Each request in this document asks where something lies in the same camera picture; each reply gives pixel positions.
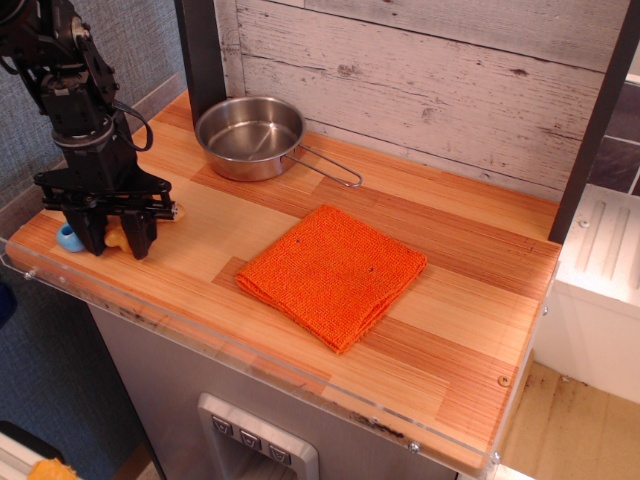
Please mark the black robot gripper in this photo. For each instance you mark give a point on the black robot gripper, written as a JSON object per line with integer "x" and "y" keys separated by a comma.
{"x": 106, "y": 170}

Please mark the tan toy chicken piece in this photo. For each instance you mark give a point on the tan toy chicken piece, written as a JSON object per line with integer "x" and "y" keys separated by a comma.
{"x": 115, "y": 237}

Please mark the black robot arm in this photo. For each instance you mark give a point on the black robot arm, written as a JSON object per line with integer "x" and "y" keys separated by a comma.
{"x": 49, "y": 46}

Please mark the clear acrylic edge guard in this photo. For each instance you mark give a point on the clear acrylic edge guard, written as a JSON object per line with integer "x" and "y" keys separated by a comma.
{"x": 468, "y": 462}

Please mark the stainless steel pot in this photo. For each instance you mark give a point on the stainless steel pot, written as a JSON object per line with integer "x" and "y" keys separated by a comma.
{"x": 251, "y": 139}

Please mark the grey toy fridge cabinet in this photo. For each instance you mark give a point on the grey toy fridge cabinet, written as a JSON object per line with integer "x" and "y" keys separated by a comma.
{"x": 164, "y": 380}

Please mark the orange knitted cloth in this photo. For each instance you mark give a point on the orange knitted cloth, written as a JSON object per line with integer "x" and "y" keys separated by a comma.
{"x": 333, "y": 275}

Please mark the yellow object at corner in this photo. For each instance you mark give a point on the yellow object at corner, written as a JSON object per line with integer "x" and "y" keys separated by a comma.
{"x": 51, "y": 469}

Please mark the silver dispenser panel with buttons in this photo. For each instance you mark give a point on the silver dispenser panel with buttons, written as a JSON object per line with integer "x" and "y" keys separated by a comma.
{"x": 244, "y": 446}

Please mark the white toy sink unit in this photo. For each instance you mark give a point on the white toy sink unit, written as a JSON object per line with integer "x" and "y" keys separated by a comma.
{"x": 589, "y": 328}

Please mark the blue handled grey spoon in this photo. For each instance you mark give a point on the blue handled grey spoon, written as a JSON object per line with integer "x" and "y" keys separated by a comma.
{"x": 68, "y": 240}

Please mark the dark left post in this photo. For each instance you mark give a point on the dark left post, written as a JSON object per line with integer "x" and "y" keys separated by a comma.
{"x": 202, "y": 54}

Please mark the dark post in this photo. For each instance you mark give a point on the dark post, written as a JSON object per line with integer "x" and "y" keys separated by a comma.
{"x": 604, "y": 106}
{"x": 202, "y": 54}

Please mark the dark right post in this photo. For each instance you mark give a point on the dark right post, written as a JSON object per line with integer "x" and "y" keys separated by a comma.
{"x": 604, "y": 106}

